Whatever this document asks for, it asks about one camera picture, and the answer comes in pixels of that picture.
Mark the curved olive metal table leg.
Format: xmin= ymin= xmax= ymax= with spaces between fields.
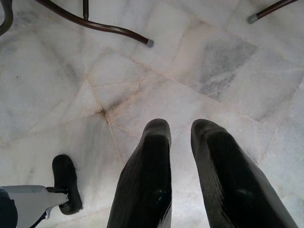
xmin=0 ymin=0 xmax=14 ymax=36

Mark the thin dark metal rod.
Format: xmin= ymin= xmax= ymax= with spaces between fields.
xmin=82 ymin=0 xmax=90 ymax=20

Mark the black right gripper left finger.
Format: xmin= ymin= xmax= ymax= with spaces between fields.
xmin=106 ymin=118 xmax=173 ymax=228

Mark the straight brown grey-capped table leg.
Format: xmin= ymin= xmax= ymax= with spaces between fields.
xmin=248 ymin=0 xmax=300 ymax=24

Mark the long curved brown table leg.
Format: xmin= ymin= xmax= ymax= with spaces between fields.
xmin=35 ymin=0 xmax=154 ymax=48

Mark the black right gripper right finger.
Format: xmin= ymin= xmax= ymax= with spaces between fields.
xmin=190 ymin=118 xmax=299 ymax=228

